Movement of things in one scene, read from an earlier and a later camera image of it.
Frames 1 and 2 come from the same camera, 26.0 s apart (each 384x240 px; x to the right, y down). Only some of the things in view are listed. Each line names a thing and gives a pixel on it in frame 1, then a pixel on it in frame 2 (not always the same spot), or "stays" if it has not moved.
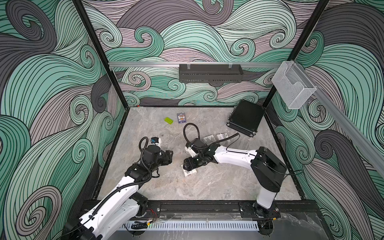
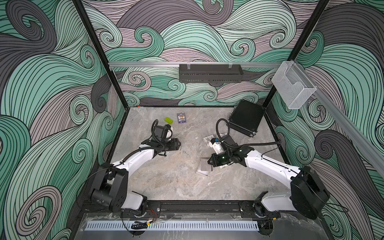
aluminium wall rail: x=143 y=64 stays
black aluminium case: x=246 y=117 stays
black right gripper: x=190 y=160 to x=215 y=162
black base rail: x=292 y=210 stays
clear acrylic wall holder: x=294 y=87 stays
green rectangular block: x=168 y=120 stays
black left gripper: x=166 y=158 to x=174 y=144
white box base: x=186 y=173 to x=204 y=168
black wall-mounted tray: x=210 y=73 stays
